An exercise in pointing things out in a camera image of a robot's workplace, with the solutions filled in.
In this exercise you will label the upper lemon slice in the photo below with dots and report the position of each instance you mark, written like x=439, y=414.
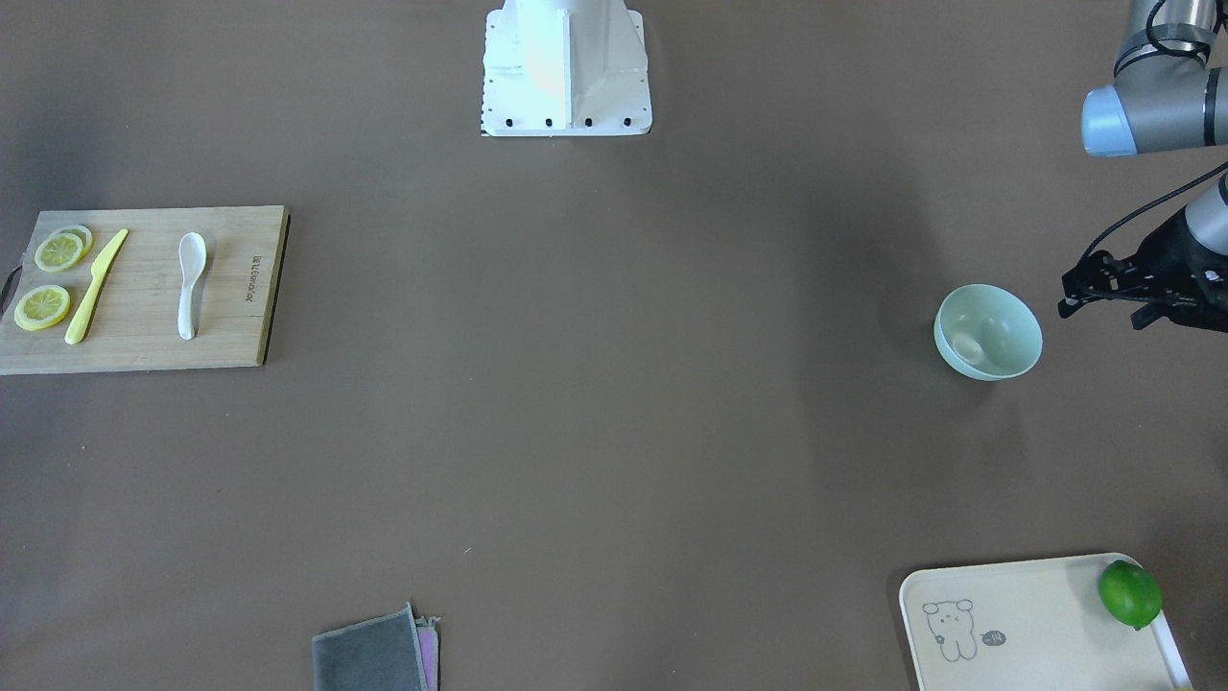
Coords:
x=64, y=248

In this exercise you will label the green lime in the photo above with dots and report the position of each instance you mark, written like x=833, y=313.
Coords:
x=1130, y=594

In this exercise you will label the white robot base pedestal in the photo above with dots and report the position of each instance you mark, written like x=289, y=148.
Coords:
x=565, y=69

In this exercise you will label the white ceramic spoon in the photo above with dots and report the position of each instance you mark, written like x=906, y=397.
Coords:
x=192, y=258

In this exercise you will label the grey folded cloth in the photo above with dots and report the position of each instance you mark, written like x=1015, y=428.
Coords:
x=399, y=651

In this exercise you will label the cream plastic tray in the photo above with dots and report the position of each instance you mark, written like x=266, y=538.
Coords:
x=1031, y=625

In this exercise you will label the yellow plastic knife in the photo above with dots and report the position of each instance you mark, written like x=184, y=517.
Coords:
x=100, y=267

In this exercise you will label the light green ceramic bowl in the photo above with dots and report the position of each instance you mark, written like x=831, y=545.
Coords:
x=987, y=334

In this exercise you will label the wooden cutting board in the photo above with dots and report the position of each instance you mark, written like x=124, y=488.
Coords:
x=135, y=325

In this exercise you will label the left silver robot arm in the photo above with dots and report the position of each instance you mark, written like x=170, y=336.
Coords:
x=1165, y=96

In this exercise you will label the lower lemon slice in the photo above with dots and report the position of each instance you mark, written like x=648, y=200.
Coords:
x=42, y=308

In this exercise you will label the lemon slice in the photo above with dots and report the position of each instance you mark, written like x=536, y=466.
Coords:
x=64, y=248
x=42, y=308

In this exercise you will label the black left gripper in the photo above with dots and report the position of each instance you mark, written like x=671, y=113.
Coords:
x=1177, y=251

